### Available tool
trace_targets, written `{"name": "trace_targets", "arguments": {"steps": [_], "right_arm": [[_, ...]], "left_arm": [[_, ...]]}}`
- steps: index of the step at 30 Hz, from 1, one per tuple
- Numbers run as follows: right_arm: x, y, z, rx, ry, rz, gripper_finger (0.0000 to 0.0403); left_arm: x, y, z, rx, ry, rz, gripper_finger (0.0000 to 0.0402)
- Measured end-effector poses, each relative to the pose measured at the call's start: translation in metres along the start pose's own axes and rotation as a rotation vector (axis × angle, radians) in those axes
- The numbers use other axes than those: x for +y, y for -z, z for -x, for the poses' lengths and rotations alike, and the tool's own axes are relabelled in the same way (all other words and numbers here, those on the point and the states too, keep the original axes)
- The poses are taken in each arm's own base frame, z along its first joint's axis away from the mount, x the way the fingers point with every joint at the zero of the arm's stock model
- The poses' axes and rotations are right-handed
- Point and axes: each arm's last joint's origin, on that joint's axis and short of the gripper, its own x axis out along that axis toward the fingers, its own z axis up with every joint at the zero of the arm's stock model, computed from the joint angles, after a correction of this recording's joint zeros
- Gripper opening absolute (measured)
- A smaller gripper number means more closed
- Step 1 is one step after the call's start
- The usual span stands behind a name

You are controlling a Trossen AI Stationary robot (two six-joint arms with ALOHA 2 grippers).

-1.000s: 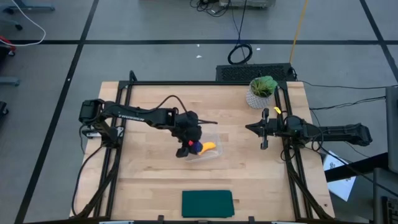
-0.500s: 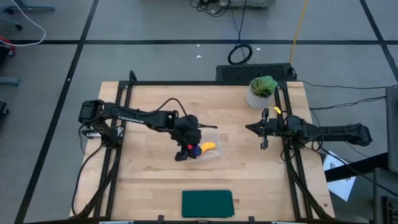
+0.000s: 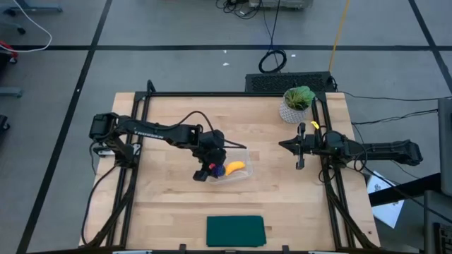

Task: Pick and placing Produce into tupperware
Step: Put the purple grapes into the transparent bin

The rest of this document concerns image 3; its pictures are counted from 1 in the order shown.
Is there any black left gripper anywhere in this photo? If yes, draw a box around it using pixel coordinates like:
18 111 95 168
192 129 227 183

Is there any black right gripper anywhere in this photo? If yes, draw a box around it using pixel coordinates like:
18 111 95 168
278 121 323 171

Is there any yellow toy banana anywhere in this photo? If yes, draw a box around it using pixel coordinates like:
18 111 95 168
225 160 246 176

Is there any clear plastic container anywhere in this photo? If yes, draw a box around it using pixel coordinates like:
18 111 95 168
206 147 254 186

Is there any potted plant triangle-pattern pot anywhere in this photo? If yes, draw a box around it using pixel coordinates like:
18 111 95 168
278 85 316 125

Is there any black keyboard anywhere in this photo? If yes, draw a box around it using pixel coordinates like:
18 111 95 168
244 71 335 94

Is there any dark green folded cloth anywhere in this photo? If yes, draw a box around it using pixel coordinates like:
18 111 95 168
206 214 268 248

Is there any white paper sheet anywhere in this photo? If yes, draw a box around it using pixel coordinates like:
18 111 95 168
366 170 406 229

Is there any grey floor equipment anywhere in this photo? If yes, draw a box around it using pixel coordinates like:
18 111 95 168
248 0 314 10

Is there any grey cabinet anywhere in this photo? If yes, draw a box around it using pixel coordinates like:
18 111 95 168
436 97 452 198

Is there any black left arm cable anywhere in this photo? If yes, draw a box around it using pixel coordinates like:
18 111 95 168
178 110 248 150

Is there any black aluminium rig frame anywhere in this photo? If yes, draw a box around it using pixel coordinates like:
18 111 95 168
80 79 381 254

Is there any black coiled floor cable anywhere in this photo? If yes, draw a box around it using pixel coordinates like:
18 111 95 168
257 0 288 75

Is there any yellow hanging cable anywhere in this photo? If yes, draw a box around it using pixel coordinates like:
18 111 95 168
327 0 352 73

